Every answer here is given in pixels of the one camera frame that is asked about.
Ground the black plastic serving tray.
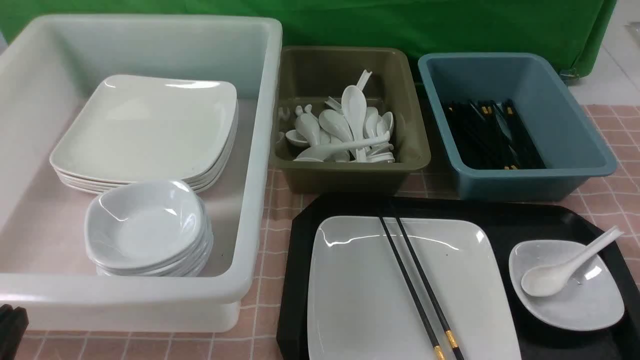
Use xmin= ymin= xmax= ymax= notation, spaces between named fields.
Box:
xmin=276 ymin=193 xmax=640 ymax=360

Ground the pink checked tablecloth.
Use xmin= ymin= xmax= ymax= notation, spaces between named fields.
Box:
xmin=1 ymin=104 xmax=640 ymax=360

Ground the top stacked white bowl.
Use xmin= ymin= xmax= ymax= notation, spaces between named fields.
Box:
xmin=84 ymin=180 xmax=213 ymax=272

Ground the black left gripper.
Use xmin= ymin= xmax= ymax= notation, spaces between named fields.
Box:
xmin=0 ymin=304 xmax=29 ymax=360

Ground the white square rice plate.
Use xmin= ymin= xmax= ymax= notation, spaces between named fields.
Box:
xmin=307 ymin=215 xmax=522 ymax=360

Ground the blue plastic bin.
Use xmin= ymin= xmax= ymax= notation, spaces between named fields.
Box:
xmin=418 ymin=52 xmax=617 ymax=202

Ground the olive green plastic bin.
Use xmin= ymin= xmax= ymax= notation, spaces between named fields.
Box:
xmin=270 ymin=46 xmax=432 ymax=194

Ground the lower white bowls stack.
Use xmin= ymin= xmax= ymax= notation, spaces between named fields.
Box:
xmin=95 ymin=198 xmax=214 ymax=277

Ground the green backdrop cloth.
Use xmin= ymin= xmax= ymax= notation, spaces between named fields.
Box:
xmin=0 ymin=0 xmax=617 ymax=76

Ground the top stacked white plate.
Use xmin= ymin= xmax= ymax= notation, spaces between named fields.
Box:
xmin=49 ymin=74 xmax=238 ymax=183

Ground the black chopsticks pile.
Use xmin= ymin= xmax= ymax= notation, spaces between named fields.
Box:
xmin=441 ymin=98 xmax=547 ymax=171

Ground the long white spoon in bin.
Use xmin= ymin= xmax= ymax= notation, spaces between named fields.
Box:
xmin=294 ymin=131 xmax=391 ymax=162

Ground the lower white plates stack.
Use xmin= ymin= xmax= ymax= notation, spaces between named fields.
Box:
xmin=49 ymin=101 xmax=239 ymax=194

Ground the small white square bowl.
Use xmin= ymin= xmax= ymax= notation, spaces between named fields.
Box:
xmin=508 ymin=239 xmax=626 ymax=332

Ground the upright white spoon in bin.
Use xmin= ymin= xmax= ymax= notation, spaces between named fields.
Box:
xmin=341 ymin=85 xmax=367 ymax=142

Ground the large white plastic tub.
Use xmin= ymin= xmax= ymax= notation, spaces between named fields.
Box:
xmin=1 ymin=14 xmax=282 ymax=333

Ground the white ceramic soup spoon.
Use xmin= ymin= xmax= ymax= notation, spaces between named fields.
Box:
xmin=520 ymin=227 xmax=625 ymax=297

